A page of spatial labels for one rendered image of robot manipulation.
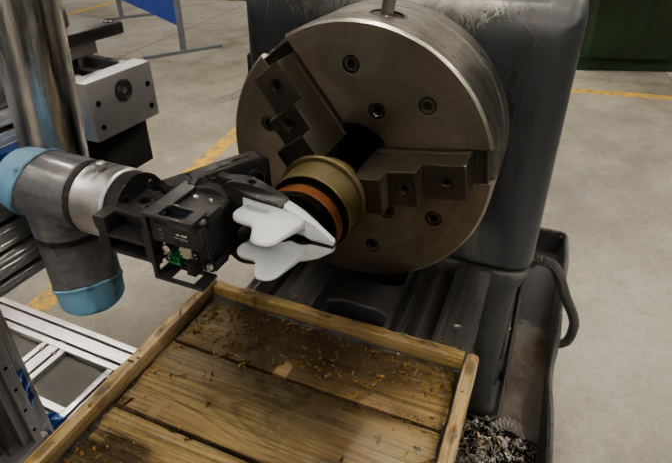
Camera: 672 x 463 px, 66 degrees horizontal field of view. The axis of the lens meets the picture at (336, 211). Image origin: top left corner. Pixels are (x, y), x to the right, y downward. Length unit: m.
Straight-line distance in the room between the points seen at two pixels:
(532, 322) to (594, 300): 1.05
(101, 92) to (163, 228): 0.41
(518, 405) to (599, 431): 0.77
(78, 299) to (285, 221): 0.29
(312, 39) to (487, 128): 0.20
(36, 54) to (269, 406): 0.45
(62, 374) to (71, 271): 1.07
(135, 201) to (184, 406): 0.22
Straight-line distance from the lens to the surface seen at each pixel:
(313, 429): 0.57
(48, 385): 1.68
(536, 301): 1.31
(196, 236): 0.45
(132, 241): 0.50
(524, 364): 1.15
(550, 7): 0.69
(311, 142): 0.53
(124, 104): 0.88
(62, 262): 0.63
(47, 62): 0.67
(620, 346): 2.12
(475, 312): 0.73
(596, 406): 1.89
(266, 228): 0.45
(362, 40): 0.55
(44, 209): 0.59
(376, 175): 0.52
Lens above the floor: 1.34
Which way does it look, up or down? 31 degrees down
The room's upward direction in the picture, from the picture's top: straight up
